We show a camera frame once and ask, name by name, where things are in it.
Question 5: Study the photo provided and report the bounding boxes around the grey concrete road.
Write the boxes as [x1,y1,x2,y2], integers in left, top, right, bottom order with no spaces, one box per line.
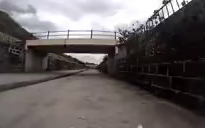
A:
[0,68,205,128]

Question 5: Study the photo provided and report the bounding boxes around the concrete bridge with railing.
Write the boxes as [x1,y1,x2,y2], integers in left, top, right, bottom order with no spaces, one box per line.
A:
[23,29,128,74]

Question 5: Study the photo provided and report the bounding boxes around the bare bushes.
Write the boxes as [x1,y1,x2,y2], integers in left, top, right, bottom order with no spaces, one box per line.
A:
[116,21,148,46]

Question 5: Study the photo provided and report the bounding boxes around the metal railing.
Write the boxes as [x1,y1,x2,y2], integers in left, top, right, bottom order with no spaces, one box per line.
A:
[144,0,194,30]

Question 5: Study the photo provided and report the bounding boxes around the raised concrete ledge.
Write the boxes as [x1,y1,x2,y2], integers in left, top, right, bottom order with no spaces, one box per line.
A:
[0,68,88,95]

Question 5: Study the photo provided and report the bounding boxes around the green hillside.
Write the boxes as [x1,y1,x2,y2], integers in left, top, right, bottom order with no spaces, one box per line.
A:
[0,8,38,43]

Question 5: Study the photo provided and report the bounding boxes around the dark stone block wall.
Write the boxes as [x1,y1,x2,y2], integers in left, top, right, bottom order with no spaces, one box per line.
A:
[98,0,205,118]

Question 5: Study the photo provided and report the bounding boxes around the grey stone retaining wall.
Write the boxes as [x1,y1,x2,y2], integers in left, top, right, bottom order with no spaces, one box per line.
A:
[0,29,89,74]

